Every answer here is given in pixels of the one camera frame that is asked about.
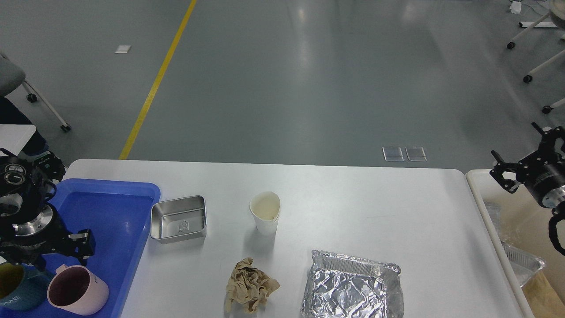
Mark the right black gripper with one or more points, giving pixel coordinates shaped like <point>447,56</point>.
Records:
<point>545,179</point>

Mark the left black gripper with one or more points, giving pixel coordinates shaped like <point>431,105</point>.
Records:
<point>46,235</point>

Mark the pink mug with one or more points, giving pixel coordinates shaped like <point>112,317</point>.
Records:
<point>77,290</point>

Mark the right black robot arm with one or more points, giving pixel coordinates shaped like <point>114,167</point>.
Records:
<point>505,174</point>

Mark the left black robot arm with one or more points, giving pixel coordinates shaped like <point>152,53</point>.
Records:
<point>25,190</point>

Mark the dark blue mug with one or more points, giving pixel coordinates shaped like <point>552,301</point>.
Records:
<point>23,287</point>

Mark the beige plastic waste bin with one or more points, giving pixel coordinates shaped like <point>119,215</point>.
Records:
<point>517,219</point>

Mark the blue plastic tray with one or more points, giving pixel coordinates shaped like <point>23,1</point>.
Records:
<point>118,214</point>

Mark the foil tray in bin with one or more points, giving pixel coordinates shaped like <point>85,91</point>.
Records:
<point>524,264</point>

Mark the right clear floor plate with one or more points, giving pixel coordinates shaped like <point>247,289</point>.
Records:
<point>416,154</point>

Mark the clear floor plate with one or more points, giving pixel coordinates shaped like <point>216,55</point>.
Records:
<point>416,154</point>
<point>393,154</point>

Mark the white side table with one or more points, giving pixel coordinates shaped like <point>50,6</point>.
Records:
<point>14,137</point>

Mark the small steel rectangular tin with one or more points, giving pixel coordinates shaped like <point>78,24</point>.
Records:
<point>178,219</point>

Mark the left clear floor plate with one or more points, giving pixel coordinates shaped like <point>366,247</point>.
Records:
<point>393,154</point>

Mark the crumpled brown paper napkin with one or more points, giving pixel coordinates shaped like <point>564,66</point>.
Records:
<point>248,286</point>

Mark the white paper cup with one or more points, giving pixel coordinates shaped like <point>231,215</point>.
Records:
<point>265,209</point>

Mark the aluminium foil tray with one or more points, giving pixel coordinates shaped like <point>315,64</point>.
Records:
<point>343,286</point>

